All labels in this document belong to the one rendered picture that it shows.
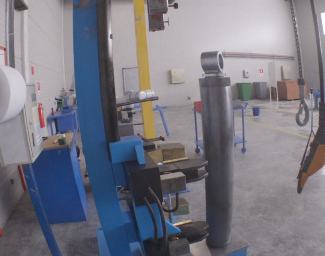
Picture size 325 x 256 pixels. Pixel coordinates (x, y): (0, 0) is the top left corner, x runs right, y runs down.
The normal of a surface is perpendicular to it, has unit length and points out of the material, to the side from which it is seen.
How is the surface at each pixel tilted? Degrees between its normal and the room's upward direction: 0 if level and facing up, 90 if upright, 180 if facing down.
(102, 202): 90
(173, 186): 90
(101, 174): 90
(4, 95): 90
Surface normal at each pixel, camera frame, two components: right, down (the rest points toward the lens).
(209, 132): -0.70, 0.20
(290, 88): 0.33, 0.15
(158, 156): 0.52, 0.12
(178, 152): 0.03, 0.19
